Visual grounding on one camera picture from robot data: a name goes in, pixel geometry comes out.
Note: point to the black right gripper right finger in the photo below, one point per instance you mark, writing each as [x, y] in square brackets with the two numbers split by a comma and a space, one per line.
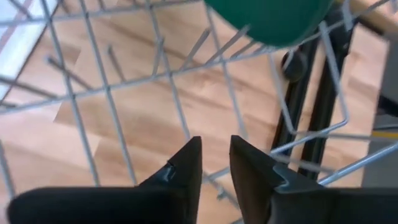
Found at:
[311, 208]

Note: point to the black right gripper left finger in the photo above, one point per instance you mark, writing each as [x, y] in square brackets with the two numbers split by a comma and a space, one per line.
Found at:
[93, 205]

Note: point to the dark green plate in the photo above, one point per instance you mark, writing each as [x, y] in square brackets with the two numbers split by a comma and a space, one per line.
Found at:
[270, 18]

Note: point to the white red-striped dish towel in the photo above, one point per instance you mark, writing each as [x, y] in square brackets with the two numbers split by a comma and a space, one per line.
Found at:
[18, 46]

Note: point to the beige desk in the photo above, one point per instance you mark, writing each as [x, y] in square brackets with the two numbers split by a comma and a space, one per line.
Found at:
[373, 12]

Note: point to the black aluminium table frame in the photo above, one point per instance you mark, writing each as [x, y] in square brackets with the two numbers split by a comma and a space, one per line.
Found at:
[326, 93]

